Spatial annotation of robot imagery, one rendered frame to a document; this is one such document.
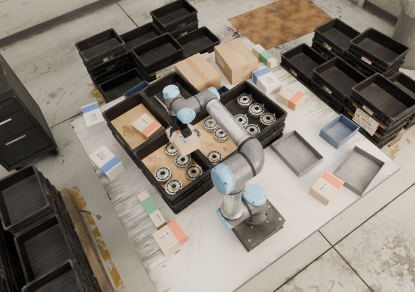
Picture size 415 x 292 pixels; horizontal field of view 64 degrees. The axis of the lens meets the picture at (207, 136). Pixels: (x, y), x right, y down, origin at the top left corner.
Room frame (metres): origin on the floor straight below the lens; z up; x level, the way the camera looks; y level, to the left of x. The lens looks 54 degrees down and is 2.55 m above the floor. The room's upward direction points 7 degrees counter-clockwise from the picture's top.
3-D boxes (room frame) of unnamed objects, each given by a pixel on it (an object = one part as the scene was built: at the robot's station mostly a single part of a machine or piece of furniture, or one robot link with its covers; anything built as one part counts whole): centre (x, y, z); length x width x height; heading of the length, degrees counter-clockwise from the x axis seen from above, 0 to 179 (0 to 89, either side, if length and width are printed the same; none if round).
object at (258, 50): (2.03, -0.53, 0.73); 0.24 x 0.06 x 0.06; 27
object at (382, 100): (1.61, -1.38, 0.37); 0.40 x 0.30 x 0.45; 28
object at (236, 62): (1.96, -0.28, 0.78); 0.30 x 0.22 x 0.16; 19
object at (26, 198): (1.11, 1.30, 0.37); 0.40 x 0.30 x 0.45; 28
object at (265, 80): (1.74, -0.48, 0.75); 0.20 x 0.12 x 0.09; 21
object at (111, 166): (1.18, 0.66, 0.75); 0.20 x 0.12 x 0.09; 40
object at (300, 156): (1.11, -0.55, 0.73); 0.27 x 0.20 x 0.05; 28
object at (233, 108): (1.36, -0.28, 0.87); 0.40 x 0.30 x 0.11; 33
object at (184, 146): (1.06, 0.13, 1.08); 0.16 x 0.12 x 0.07; 28
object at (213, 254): (1.27, -0.09, 0.35); 1.60 x 1.60 x 0.70; 28
